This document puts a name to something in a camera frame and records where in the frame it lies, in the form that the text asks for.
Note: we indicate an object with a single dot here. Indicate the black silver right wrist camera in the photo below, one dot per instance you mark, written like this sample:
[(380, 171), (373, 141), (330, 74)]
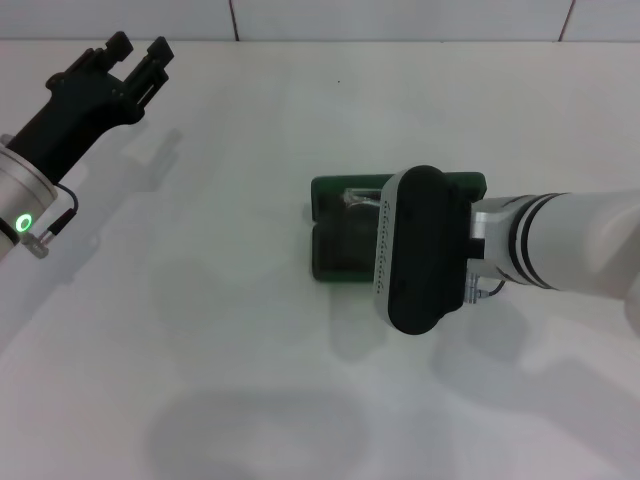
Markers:
[(425, 250)]

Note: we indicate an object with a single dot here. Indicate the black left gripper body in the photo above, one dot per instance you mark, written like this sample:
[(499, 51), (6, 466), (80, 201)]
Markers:
[(80, 110)]

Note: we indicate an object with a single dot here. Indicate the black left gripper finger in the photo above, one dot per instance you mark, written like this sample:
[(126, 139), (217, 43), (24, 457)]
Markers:
[(157, 57), (117, 47)]

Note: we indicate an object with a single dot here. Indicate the green glasses case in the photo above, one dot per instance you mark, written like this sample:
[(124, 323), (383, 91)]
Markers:
[(340, 250)]

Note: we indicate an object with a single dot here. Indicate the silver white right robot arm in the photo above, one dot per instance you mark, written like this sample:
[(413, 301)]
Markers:
[(560, 240)]

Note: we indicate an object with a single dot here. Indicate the clear plastic glasses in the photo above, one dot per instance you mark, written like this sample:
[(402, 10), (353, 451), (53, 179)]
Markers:
[(362, 197)]

